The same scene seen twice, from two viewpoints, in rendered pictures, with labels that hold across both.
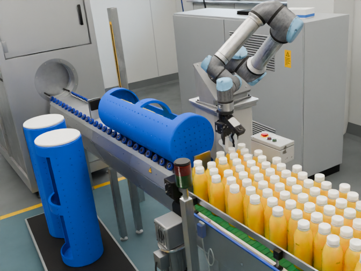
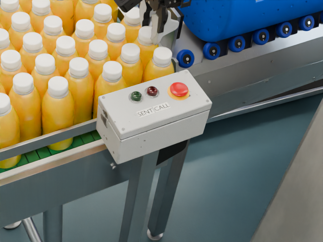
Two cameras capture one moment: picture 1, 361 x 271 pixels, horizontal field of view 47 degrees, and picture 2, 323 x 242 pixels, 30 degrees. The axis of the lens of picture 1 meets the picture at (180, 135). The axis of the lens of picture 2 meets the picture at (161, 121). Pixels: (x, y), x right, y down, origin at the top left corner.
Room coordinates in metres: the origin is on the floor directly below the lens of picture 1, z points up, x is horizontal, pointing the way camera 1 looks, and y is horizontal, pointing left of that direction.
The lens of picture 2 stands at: (1.85, -1.23, 1.96)
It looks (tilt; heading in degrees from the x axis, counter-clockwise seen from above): 50 degrees down; 84
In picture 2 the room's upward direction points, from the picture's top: 12 degrees clockwise
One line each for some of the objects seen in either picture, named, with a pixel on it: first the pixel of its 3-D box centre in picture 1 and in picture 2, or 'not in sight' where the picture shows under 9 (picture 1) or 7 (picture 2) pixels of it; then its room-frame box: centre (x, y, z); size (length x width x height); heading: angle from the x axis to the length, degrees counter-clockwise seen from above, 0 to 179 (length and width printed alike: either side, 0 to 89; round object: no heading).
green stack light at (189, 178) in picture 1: (183, 178); not in sight; (1.41, 0.00, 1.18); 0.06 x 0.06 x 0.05
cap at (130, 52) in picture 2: (244, 151); (130, 52); (1.84, -0.30, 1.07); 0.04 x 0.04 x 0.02
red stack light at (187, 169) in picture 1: (182, 168); not in sight; (1.41, 0.00, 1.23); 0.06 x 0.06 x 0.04
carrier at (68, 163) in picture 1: (71, 199); not in sight; (2.43, 0.76, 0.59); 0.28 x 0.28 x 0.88
